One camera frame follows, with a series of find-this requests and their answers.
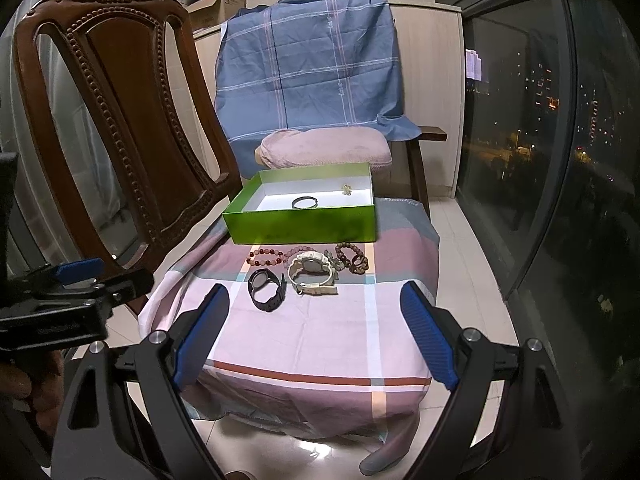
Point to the green box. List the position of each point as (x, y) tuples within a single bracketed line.
[(300, 225)]

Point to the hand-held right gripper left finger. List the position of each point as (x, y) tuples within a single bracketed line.
[(200, 335)]

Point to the pink cushion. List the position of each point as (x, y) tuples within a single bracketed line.
[(325, 147)]

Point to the black wristwatch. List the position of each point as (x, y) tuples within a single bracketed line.
[(270, 305)]

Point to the paper on window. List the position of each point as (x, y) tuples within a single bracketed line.
[(474, 65)]

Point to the blue plaid cloth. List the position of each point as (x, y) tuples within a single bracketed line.
[(310, 70)]

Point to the pink plaid sheet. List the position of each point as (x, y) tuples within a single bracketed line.
[(300, 340)]

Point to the white wristwatch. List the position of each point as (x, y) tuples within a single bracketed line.
[(310, 262)]

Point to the wooden armchair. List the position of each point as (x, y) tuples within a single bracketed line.
[(432, 133)]

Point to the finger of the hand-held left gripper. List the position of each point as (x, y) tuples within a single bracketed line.
[(130, 285), (77, 270)]

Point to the cardboard box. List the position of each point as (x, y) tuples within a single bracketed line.
[(225, 2)]

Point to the carved wooden chair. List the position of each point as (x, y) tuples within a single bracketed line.
[(125, 85)]

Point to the dark bangle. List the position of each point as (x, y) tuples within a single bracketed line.
[(293, 203)]

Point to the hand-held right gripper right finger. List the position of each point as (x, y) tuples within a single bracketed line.
[(427, 330)]

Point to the person's left hand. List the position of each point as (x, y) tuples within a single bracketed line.
[(30, 395)]

